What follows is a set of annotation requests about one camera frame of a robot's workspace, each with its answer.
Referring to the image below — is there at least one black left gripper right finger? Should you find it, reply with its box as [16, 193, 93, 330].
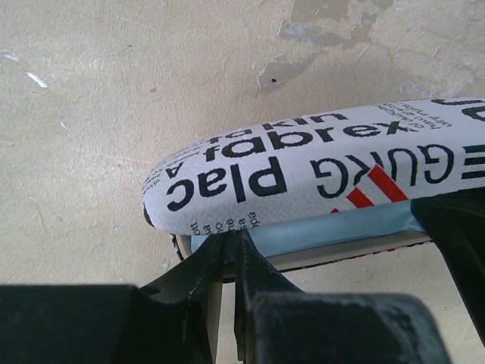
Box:
[234, 231, 451, 363]

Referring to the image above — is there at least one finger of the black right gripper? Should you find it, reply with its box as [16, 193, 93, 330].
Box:
[411, 191, 484, 340]

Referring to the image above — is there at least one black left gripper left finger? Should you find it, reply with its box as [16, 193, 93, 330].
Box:
[1, 235, 226, 363]

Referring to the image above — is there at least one blue cleaning cloth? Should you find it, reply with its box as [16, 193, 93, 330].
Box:
[177, 201, 429, 258]

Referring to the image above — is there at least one white printed glasses case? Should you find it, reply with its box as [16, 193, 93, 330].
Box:
[142, 96, 484, 271]

